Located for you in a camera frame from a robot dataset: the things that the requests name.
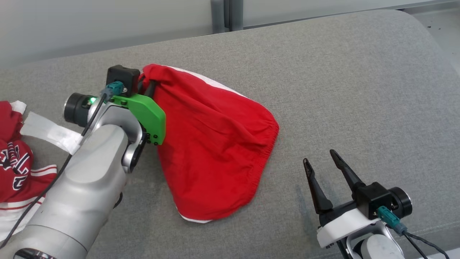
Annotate black cable with teal plug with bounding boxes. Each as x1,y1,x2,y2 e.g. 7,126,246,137
376,206,450,259
0,81,127,249

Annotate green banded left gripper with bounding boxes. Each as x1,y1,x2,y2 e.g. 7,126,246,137
114,80,167,146

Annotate red basketball jersey white trim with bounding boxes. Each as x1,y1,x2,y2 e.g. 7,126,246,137
0,100,84,241

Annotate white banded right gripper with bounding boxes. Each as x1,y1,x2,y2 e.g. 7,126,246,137
303,149,382,249

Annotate red shorts with white trim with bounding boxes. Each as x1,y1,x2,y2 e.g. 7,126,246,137
138,64,280,224

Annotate grey fabric sofa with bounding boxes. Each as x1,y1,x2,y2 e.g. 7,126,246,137
0,9,460,259

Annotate grey wall partition post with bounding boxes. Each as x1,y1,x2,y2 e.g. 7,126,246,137
210,0,244,34

